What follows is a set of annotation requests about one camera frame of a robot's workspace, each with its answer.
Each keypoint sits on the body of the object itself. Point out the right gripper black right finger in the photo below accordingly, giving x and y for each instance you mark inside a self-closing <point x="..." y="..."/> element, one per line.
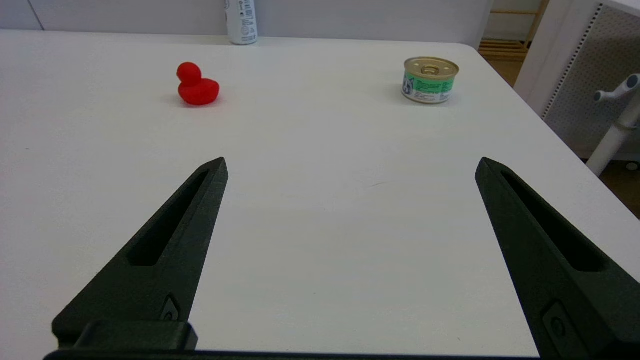
<point x="530" y="260"/>

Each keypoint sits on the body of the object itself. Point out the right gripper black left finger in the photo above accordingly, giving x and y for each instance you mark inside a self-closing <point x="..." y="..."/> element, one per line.
<point x="165" y="260"/>

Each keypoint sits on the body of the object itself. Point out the white side desk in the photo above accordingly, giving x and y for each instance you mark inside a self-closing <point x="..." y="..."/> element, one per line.
<point x="612" y="142"/>

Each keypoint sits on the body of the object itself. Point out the red rubber duck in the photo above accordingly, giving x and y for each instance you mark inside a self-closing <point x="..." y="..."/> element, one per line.
<point x="197" y="90"/>

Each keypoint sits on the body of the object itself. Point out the green label tin can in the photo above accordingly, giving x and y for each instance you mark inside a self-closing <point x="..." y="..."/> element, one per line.
<point x="429" y="82"/>

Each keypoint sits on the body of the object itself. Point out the white pegboard partition panel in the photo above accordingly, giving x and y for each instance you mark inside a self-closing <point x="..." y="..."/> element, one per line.
<point x="595" y="65"/>

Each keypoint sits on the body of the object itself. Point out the wooden shelf rack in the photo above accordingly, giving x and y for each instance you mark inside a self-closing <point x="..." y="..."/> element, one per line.
<point x="510" y="45"/>

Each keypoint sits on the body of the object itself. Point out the white bottle with blue cap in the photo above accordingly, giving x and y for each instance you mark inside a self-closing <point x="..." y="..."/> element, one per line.
<point x="241" y="22"/>

